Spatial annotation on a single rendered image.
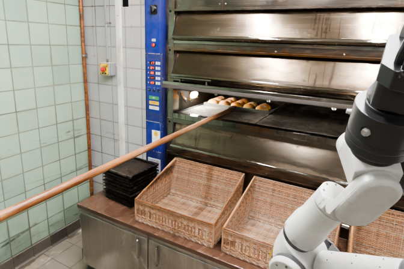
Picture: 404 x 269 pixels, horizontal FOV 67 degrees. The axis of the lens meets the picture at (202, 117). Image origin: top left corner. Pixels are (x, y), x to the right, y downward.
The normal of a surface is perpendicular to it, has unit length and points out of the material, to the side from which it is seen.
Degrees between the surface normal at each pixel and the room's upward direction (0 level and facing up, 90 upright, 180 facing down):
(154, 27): 90
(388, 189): 113
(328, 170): 70
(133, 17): 90
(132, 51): 90
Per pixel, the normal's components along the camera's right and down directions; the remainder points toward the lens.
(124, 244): -0.47, 0.19
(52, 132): 0.88, 0.14
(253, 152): -0.43, -0.14
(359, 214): -0.12, 0.60
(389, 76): -0.97, 0.19
